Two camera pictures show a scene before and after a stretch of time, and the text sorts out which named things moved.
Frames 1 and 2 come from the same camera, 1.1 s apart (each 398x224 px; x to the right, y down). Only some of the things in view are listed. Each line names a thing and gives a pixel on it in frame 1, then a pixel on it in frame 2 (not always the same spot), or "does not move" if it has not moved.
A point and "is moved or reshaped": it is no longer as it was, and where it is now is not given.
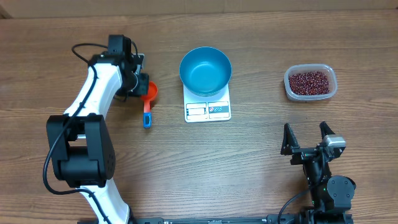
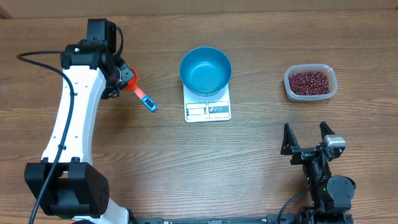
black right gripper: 290,147 does not move
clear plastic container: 310,81 does not move
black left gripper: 142,89 → 127,76
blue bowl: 205,71 does not move
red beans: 309,83 does not move
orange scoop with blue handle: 153,89 is moved or reshaped
